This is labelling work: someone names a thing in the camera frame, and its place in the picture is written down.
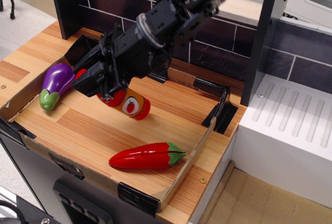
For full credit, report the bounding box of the red hot sauce bottle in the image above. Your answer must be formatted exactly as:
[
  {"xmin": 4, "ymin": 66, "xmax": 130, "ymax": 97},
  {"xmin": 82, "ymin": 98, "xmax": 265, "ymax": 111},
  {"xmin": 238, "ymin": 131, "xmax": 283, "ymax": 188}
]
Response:
[{"xmin": 74, "ymin": 68, "xmax": 151, "ymax": 121}]

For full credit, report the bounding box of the dark vertical post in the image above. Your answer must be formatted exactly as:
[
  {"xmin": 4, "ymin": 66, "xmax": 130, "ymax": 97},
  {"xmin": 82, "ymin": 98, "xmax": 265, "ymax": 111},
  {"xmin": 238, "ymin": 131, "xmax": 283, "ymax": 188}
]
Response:
[{"xmin": 241, "ymin": 0, "xmax": 287, "ymax": 106}]

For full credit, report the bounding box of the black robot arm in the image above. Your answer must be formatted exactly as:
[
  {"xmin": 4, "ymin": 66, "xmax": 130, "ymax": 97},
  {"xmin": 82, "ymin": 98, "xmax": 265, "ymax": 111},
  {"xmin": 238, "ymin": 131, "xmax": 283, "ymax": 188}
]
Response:
[{"xmin": 72, "ymin": 0, "xmax": 225, "ymax": 99}]

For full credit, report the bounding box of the black oven control panel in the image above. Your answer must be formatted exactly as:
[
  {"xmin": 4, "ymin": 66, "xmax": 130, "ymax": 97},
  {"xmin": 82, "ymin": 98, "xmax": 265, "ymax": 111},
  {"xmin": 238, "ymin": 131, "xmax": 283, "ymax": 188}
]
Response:
[{"xmin": 52, "ymin": 180, "xmax": 115, "ymax": 224}]

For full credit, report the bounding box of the cardboard fence with black tape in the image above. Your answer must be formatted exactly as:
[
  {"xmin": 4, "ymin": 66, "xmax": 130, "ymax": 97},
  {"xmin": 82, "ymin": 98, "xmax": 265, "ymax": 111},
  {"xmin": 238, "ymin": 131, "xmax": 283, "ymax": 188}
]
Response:
[{"xmin": 0, "ymin": 35, "xmax": 239, "ymax": 212}]

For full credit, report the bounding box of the purple toy eggplant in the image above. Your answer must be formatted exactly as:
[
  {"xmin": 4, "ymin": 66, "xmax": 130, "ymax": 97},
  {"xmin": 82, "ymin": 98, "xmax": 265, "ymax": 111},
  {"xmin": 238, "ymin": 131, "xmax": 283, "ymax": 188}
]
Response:
[{"xmin": 39, "ymin": 63, "xmax": 75, "ymax": 110}]

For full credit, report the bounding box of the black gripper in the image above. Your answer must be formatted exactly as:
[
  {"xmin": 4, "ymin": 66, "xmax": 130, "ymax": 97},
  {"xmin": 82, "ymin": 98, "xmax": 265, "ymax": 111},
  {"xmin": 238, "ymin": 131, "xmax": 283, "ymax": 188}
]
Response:
[{"xmin": 72, "ymin": 13, "xmax": 174, "ymax": 99}]

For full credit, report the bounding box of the white toy sink drainboard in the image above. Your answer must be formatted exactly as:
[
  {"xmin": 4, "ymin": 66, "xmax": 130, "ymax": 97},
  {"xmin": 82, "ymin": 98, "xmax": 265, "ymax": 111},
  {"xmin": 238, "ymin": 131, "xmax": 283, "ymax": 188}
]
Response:
[{"xmin": 232, "ymin": 75, "xmax": 331, "ymax": 207}]

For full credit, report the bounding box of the red toy chili pepper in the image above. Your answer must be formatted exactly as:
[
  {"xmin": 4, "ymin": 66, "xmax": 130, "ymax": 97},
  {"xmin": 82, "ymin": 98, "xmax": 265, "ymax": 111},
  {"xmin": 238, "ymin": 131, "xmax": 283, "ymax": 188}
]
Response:
[{"xmin": 108, "ymin": 142, "xmax": 186, "ymax": 169}]

